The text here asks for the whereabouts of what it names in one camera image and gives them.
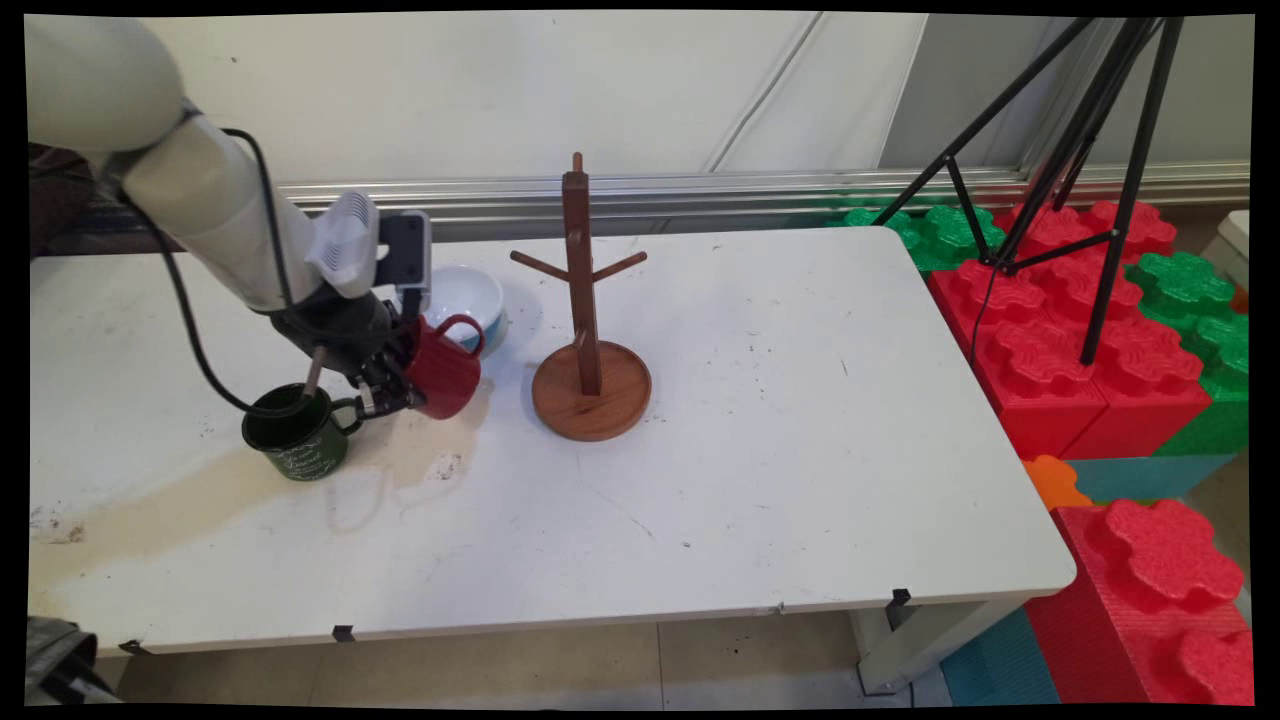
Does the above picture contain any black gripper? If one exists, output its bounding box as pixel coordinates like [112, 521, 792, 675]
[270, 290, 423, 421]

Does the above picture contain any red enamel mug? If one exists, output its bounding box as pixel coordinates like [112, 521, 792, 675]
[405, 313, 487, 421]

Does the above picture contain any blue and white bowl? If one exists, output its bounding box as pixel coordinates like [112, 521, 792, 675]
[398, 264, 507, 358]

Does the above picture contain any dark green printed mug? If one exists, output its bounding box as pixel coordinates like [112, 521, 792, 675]
[241, 383, 364, 483]

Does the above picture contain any brown wooden mug tree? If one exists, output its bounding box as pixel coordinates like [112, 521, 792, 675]
[509, 152, 654, 443]

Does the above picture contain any dark brown wicker basket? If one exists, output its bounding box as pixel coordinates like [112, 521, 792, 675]
[27, 143, 111, 258]

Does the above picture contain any grey fabric bag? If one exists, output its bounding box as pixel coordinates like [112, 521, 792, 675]
[25, 614, 123, 706]

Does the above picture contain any green foam block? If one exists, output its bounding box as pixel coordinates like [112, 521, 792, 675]
[1128, 251, 1251, 458]
[828, 195, 1007, 273]

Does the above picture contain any white table leg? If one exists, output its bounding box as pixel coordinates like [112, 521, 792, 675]
[850, 595, 1031, 697]

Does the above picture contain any large red foam block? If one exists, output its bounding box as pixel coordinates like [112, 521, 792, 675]
[928, 200, 1214, 462]

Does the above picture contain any orange foam block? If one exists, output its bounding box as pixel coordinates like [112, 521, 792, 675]
[1022, 455, 1094, 512]

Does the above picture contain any black tripod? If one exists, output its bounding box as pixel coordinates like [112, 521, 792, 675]
[872, 15, 1187, 367]

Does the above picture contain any white box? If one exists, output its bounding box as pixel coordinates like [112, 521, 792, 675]
[1200, 210, 1252, 293]

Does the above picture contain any white vented wrist mount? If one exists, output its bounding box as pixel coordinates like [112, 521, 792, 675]
[304, 192, 384, 301]

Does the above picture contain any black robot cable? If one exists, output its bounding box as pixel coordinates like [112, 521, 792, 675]
[108, 125, 333, 419]

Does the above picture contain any aluminium wall rail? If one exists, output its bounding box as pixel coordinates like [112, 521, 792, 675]
[275, 162, 1251, 251]

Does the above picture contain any white wall conduit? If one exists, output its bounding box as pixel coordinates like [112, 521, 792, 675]
[703, 12, 833, 176]

